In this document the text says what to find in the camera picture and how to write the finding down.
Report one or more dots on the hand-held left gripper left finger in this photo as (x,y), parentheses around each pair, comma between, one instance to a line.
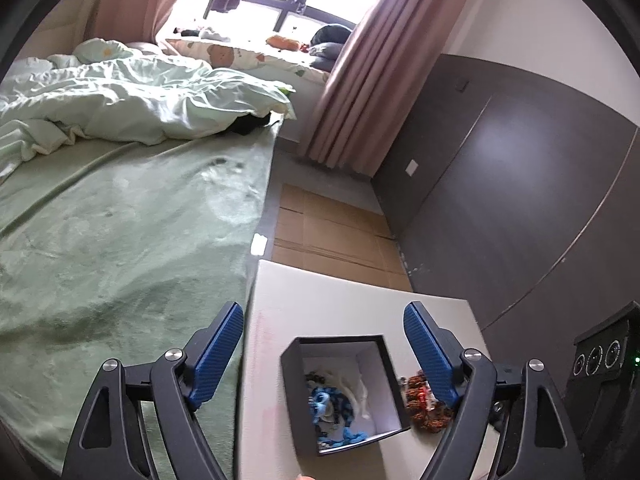
(215,360)

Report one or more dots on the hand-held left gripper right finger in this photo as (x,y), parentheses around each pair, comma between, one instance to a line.
(432,360)

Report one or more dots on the black jewelry box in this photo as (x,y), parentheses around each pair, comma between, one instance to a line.
(295,400)

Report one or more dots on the white low table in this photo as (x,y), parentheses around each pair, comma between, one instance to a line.
(350,300)

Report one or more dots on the white paper sheet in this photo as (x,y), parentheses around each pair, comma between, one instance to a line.
(259,244)

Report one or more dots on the bed with green sheet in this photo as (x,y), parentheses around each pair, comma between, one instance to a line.
(125,240)

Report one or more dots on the flattened cardboard sheets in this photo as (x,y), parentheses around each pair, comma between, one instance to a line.
(330,230)

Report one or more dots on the grey wardrobe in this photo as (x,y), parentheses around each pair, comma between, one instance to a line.
(500,170)

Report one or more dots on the black cloth item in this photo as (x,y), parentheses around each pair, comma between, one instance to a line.
(250,125)

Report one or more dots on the pale green quilt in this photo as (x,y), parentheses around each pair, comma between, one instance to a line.
(150,95)

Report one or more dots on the green tissue box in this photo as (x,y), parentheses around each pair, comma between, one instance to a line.
(286,91)

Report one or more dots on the pink curtain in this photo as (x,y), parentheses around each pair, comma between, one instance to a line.
(135,0)
(370,70)

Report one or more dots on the bear print window cushion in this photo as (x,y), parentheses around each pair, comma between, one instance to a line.
(235,55)

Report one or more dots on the orange plush toy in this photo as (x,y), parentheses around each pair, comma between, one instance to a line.
(281,42)

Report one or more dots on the white cloth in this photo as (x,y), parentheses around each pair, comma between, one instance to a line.
(215,35)

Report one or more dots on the patterned pale pillow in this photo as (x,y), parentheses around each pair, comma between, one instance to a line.
(102,50)

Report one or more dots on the dark grey cushion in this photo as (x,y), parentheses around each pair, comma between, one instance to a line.
(327,40)

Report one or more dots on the white wall socket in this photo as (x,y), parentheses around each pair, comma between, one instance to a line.
(412,167)

